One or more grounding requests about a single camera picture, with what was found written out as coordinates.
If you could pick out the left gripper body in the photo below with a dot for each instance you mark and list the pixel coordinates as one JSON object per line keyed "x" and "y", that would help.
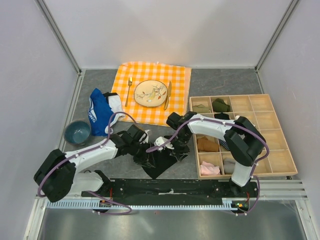
{"x": 142, "y": 156}

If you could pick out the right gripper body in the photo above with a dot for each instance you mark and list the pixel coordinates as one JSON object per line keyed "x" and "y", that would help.
{"x": 180, "y": 144}

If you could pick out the black underwear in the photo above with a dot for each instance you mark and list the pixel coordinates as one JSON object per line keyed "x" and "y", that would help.
{"x": 222, "y": 116}
{"x": 159, "y": 161}

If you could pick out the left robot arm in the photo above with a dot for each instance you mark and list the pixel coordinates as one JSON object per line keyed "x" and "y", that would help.
{"x": 62, "y": 173}

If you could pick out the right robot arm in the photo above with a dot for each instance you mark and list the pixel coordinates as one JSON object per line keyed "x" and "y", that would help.
{"x": 245, "y": 143}

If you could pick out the brown rolled underwear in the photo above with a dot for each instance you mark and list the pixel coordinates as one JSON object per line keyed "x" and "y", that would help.
{"x": 206, "y": 145}

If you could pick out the pink rolled underwear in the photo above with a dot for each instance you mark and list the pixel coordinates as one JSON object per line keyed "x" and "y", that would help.
{"x": 208, "y": 169}

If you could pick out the olive rolled underwear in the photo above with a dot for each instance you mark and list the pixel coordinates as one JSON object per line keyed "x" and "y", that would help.
{"x": 201, "y": 109}

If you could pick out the striped rolled underwear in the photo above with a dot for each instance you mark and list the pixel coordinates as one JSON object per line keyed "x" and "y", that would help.
{"x": 224, "y": 145}

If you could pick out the black rolled underwear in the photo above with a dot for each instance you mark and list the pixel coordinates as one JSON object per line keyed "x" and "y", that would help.
{"x": 222, "y": 116}

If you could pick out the grey rolled underwear front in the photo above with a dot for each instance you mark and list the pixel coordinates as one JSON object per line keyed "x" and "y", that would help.
{"x": 229, "y": 165}

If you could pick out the dark green rolled underwear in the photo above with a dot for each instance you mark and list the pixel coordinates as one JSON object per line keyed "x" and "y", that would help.
{"x": 219, "y": 106}

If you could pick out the blue underwear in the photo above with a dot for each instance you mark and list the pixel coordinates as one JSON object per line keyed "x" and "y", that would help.
{"x": 99, "y": 113}

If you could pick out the gold knife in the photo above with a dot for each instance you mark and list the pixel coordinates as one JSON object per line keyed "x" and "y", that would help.
{"x": 169, "y": 90}

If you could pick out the decorated ceramic plate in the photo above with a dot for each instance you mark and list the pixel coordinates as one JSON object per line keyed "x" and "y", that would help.
{"x": 150, "y": 93}

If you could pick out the orange checkered cloth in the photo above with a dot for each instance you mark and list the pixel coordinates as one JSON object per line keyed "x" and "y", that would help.
{"x": 141, "y": 71}

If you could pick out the blue ceramic bowl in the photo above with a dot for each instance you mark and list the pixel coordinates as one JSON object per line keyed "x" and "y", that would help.
{"x": 77, "y": 132}

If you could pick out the gold fork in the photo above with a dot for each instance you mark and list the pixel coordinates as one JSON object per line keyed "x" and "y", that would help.
{"x": 129, "y": 84}

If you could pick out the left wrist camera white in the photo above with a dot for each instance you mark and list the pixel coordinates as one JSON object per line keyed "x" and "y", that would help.
{"x": 145, "y": 137}

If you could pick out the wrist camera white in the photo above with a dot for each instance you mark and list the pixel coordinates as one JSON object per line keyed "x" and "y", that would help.
{"x": 162, "y": 143}
{"x": 145, "y": 137}

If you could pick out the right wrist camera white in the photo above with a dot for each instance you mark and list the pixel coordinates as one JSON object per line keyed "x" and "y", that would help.
{"x": 162, "y": 143}

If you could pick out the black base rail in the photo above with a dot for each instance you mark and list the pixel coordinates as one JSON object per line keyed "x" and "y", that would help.
{"x": 175, "y": 192}

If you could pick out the grey cable duct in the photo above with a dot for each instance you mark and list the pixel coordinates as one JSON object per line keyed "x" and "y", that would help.
{"x": 96, "y": 204}

